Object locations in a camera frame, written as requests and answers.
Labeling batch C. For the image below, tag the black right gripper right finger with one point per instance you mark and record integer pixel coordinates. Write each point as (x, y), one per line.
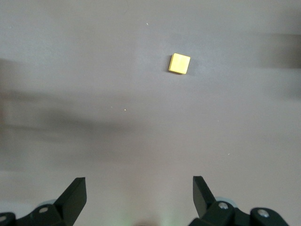
(204, 200)

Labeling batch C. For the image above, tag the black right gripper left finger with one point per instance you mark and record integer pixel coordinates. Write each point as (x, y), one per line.
(73, 202)

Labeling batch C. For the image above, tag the yellow block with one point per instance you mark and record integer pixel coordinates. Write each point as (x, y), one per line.
(179, 63)

